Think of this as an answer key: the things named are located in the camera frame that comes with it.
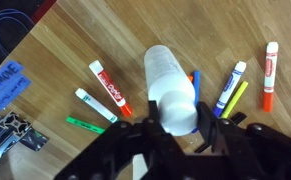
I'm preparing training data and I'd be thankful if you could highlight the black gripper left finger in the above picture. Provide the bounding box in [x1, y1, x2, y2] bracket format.
[54, 99, 187, 180]

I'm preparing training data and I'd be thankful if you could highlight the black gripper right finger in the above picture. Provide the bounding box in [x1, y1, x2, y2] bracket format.
[196, 101, 291, 180]

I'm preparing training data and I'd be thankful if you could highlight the white bottle lid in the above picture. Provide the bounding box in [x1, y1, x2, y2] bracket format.
[157, 90, 200, 137]

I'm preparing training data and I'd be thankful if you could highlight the white plastic bottle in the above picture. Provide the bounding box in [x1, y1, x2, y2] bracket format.
[143, 44, 198, 113]

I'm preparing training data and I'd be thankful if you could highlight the yellow marker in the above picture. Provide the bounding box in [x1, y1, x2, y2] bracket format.
[220, 80, 250, 120]

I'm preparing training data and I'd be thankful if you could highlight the white marker with green cap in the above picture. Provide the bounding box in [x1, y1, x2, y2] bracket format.
[74, 87, 120, 124]

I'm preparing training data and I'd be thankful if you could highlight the red white Expo marker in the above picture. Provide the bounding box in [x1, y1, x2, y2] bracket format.
[88, 59, 134, 118]

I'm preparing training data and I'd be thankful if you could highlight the white marker with blue cap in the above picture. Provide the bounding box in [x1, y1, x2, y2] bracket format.
[212, 60, 248, 118]

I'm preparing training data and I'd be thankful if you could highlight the white marker with orange cap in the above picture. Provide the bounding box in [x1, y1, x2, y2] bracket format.
[262, 41, 280, 113]

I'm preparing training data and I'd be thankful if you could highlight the blue tape label small text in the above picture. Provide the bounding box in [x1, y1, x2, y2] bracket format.
[0, 74, 33, 112]

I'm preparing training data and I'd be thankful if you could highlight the blue tape label large text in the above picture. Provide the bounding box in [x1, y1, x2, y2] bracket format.
[0, 59, 25, 101]

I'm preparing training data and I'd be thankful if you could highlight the black aluminium camera mount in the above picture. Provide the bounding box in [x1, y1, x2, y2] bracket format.
[0, 109, 50, 173]

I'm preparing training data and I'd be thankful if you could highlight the blue cable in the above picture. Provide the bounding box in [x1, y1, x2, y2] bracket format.
[0, 8, 36, 59]

